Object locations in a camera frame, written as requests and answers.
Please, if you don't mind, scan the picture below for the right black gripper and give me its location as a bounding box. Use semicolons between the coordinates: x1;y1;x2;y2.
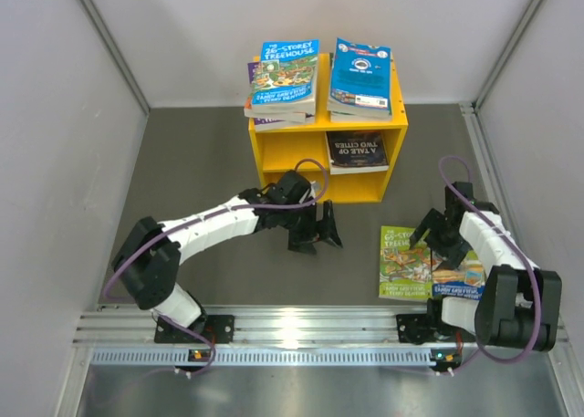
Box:
411;208;471;270

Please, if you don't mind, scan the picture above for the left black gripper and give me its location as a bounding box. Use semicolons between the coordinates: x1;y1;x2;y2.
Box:
278;199;340;255

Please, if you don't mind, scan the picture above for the dark Tale of Two Cities book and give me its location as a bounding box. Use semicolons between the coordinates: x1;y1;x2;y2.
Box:
326;130;390;175

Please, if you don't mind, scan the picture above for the light blue 26-Storey Treehouse book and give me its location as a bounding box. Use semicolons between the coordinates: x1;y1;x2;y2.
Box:
249;39;320;115

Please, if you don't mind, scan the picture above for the blue back-cover book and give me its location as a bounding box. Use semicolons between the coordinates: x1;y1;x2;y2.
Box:
327;37;393;118

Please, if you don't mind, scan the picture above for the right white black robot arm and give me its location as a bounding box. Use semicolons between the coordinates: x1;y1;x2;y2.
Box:
410;182;562;352

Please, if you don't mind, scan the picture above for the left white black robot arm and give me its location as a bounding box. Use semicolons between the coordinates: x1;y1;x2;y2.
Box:
112;170;342;341

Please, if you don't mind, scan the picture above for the blue 91-Storey Treehouse book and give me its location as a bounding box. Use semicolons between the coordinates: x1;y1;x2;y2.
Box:
431;251;486;300

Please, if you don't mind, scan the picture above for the lime 65-Storey Treehouse book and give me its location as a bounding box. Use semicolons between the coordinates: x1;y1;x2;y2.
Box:
379;225;433;302

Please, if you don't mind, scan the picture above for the yellow wooden shelf box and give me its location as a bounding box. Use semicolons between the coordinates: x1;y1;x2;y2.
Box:
248;54;408;203

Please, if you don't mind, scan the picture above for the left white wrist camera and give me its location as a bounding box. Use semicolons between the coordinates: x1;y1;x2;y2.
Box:
308;181;321;200

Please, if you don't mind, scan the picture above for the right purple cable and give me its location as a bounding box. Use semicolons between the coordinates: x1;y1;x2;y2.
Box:
396;155;547;381

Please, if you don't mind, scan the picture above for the purple cable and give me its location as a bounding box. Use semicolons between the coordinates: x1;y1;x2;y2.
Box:
102;157;330;381
396;155;547;381

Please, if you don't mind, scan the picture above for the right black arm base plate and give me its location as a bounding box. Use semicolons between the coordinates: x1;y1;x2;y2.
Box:
396;313;436;345

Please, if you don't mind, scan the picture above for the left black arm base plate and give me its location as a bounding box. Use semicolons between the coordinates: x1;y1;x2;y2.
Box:
154;314;235;344

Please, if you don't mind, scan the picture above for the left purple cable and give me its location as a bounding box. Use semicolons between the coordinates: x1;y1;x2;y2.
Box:
102;157;330;381

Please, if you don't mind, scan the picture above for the aluminium mounting rail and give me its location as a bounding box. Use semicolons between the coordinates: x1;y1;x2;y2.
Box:
72;303;571;345

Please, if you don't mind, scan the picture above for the slotted grey cable duct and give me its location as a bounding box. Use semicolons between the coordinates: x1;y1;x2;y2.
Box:
91;348;460;367

